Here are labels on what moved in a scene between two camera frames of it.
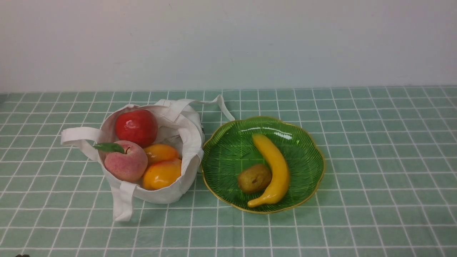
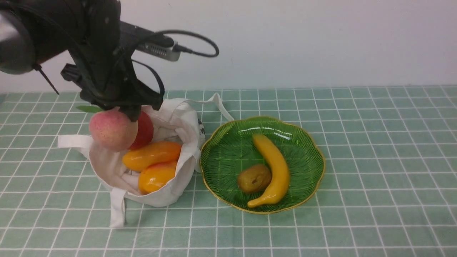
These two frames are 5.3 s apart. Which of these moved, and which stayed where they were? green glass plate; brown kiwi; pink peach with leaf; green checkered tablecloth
Moved: pink peach with leaf
Stayed: green glass plate; green checkered tablecloth; brown kiwi
